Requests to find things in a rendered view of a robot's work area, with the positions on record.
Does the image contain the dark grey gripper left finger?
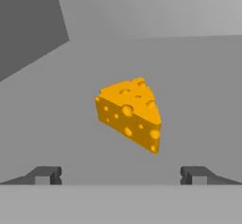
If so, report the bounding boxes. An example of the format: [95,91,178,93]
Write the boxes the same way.
[0,165,62,185]

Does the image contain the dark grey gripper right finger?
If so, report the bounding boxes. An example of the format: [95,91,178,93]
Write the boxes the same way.
[180,165,242,185]

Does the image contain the yellow cheese wedge with holes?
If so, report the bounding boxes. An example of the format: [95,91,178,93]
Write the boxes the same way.
[94,77,163,155]

